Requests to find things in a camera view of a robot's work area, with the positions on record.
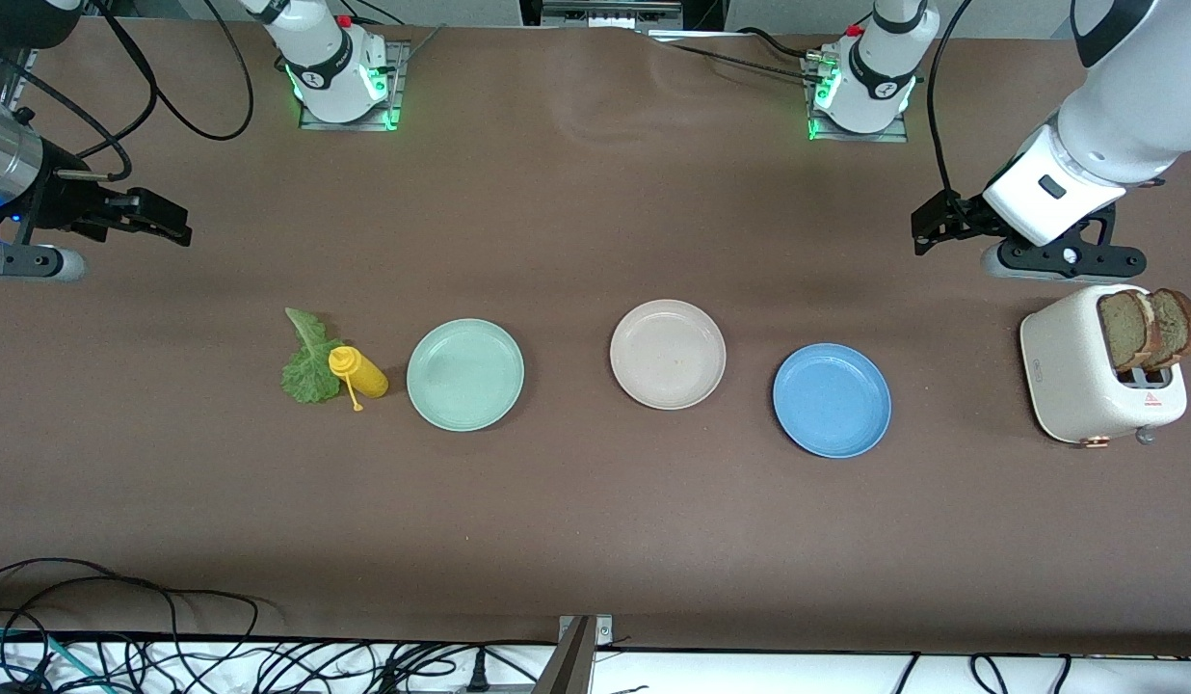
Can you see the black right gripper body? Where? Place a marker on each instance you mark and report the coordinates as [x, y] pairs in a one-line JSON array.
[[64, 205]]

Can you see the brown toast bread slice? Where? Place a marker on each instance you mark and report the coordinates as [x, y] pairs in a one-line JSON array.
[[1124, 333], [1178, 328]]

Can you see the green lettuce leaf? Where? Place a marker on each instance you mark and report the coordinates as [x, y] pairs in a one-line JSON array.
[[306, 376]]

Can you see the yellow mustard squeeze bottle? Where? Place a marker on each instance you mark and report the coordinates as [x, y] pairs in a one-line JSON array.
[[364, 374]]

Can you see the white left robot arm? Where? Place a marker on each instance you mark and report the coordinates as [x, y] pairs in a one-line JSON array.
[[1125, 116]]

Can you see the blue plate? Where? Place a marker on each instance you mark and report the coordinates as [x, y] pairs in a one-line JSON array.
[[832, 400]]

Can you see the beige plate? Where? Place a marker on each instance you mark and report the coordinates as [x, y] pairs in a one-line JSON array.
[[668, 355]]

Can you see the mint green plate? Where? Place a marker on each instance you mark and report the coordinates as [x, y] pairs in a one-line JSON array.
[[465, 376]]

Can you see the cream white toaster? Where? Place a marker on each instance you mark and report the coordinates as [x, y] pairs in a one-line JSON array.
[[1068, 376]]

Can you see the grey metal equipment box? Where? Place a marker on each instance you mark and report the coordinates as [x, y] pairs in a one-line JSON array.
[[610, 14]]

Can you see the black power plug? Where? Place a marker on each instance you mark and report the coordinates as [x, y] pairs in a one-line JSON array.
[[477, 680]]

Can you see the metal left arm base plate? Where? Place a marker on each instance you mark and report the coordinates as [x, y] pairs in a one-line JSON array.
[[860, 138]]

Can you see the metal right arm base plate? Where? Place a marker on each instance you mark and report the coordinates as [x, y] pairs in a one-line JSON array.
[[399, 77]]

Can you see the grey metal bracket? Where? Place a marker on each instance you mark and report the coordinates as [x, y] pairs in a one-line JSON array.
[[571, 665]]

